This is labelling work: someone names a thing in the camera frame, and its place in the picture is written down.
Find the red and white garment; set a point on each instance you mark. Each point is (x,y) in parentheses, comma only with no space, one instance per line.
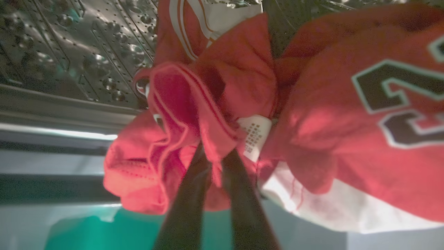
(329,104)

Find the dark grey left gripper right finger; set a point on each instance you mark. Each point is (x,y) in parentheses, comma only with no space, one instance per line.
(248,215)

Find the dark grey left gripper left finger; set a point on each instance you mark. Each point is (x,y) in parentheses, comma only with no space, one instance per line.
(185,208)

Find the white front-load washing machine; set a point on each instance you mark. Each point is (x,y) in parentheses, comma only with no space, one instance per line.
(69,52)

